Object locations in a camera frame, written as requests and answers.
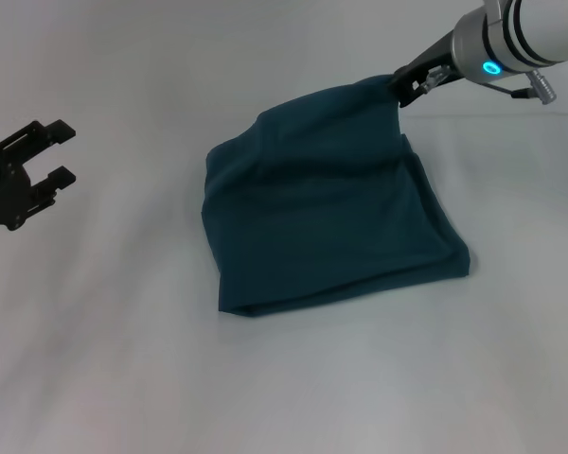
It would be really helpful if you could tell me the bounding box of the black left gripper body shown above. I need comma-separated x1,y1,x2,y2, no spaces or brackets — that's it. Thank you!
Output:
0,138,35,236

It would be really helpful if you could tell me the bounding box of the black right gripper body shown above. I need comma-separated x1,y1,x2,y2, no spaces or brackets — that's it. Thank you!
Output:
391,29,461,110

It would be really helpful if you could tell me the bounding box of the teal blue shirt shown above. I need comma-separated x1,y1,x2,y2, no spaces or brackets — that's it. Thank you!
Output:
202,72,471,319

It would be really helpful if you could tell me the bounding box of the small silver metal knob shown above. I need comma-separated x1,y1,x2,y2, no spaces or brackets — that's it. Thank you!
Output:
422,64,452,92

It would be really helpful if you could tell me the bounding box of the dark right arm cable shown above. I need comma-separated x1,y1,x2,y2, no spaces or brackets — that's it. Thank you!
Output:
481,69,559,104

